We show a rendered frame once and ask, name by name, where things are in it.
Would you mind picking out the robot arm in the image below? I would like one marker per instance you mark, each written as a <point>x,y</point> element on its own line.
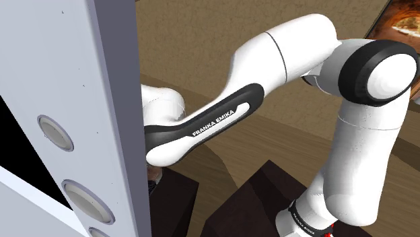
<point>361,164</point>

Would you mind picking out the dark brown block furniture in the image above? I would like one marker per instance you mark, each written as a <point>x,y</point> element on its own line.
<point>174,206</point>

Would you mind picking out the white appliance with round knobs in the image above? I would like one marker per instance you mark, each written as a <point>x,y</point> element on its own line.
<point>65,65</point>

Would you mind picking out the framed wall picture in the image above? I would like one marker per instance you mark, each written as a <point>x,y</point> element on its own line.
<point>398,19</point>

